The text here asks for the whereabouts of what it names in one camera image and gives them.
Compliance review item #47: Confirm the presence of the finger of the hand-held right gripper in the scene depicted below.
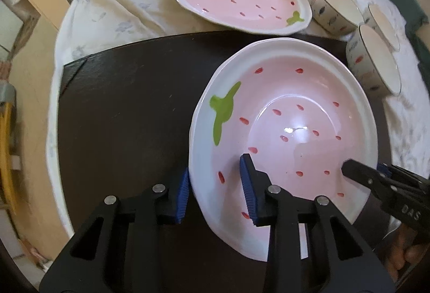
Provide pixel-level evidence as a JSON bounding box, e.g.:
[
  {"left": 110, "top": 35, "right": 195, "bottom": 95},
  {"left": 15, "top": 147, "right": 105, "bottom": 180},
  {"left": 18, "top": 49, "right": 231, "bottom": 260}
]
[
  {"left": 378, "top": 163, "right": 430, "bottom": 200},
  {"left": 342, "top": 159, "right": 430, "bottom": 235}
]

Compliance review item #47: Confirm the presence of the person's right hand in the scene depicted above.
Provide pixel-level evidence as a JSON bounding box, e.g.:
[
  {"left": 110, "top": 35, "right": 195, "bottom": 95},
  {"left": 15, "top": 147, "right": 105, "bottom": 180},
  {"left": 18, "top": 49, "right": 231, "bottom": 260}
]
[{"left": 386, "top": 233, "right": 429, "bottom": 280}]

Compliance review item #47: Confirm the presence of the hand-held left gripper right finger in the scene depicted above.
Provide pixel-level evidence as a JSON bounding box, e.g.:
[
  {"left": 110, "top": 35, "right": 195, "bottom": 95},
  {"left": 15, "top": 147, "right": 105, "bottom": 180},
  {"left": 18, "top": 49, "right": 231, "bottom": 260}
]
[{"left": 239, "top": 153, "right": 395, "bottom": 293}]

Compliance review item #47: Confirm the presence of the light wooden cabinet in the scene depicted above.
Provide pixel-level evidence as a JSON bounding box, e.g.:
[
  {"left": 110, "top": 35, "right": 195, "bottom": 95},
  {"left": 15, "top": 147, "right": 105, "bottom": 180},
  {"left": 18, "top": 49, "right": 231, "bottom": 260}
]
[{"left": 25, "top": 0, "right": 71, "bottom": 31}]

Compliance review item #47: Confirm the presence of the yellow object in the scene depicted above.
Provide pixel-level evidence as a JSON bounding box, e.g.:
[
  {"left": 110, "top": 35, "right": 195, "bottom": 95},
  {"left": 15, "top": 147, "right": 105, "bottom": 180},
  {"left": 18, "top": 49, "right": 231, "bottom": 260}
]
[{"left": 0, "top": 101, "right": 21, "bottom": 213}]

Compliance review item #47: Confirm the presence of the white bowl with fish print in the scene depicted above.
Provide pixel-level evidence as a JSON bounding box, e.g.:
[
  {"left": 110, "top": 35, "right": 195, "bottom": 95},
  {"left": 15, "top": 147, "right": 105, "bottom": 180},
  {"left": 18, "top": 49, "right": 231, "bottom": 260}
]
[
  {"left": 362, "top": 4, "right": 400, "bottom": 52},
  {"left": 307, "top": 0, "right": 365, "bottom": 35},
  {"left": 346, "top": 24, "right": 403, "bottom": 99}
]

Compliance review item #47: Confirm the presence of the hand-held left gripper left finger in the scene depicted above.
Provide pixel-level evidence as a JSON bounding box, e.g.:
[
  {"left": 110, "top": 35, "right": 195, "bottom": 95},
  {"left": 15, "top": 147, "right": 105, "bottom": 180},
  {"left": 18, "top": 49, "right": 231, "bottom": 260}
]
[{"left": 38, "top": 167, "right": 192, "bottom": 293}]

